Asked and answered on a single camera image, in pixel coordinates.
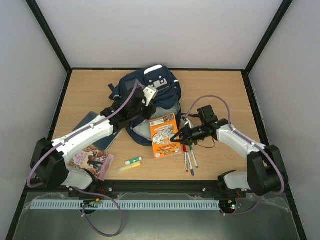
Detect orange treehouse book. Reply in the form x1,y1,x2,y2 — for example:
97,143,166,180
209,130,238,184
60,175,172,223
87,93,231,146
149,113,182,160

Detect navy blue student backpack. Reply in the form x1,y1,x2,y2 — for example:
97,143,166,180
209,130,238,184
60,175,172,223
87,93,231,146
108,64,182,147

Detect dark blue book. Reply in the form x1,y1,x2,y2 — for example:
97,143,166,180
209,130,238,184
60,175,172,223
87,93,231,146
71,111,123,152

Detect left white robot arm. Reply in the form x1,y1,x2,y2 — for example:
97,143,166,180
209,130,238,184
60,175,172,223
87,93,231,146
27,86,158,190

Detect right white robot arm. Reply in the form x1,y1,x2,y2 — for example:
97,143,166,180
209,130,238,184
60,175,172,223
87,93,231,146
170,105,289,196

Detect red marker pen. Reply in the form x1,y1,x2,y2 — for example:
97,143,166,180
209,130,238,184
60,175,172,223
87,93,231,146
182,144,189,172

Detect green marker pen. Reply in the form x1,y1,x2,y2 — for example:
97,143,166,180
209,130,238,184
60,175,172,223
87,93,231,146
189,145,199,168

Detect purple marker pen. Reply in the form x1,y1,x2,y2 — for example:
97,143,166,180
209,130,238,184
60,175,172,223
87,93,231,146
186,151,195,176

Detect green glue stick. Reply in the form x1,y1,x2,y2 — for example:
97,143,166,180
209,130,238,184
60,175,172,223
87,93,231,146
125,156,142,166

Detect yellow highlighter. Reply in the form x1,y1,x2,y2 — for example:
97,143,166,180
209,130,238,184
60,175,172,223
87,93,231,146
117,161,142,173

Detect pink illustrated book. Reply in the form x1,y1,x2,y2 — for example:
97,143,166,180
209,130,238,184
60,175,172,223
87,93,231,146
67,145,115,181

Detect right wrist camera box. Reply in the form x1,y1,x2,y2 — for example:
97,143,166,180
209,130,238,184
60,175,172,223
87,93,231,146
181,117,193,129

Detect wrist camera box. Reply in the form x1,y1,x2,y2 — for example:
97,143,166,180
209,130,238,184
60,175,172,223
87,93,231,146
181,117,193,129
143,85,158,107

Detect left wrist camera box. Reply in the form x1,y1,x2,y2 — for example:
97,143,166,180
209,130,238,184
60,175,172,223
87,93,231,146
143,85,158,107

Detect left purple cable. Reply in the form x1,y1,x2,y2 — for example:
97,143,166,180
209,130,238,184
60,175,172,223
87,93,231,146
26,80,146,237

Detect purple cable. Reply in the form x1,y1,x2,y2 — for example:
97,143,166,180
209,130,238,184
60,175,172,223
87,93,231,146
26,80,146,237
186,94,286,216

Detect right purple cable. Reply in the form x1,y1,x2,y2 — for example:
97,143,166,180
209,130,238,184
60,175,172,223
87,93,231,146
186,94,286,216

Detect light blue cable duct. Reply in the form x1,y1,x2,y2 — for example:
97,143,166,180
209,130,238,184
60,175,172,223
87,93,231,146
30,199,220,211

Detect black aluminium frame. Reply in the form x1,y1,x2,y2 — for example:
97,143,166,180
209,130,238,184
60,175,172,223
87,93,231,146
6,0,307,240

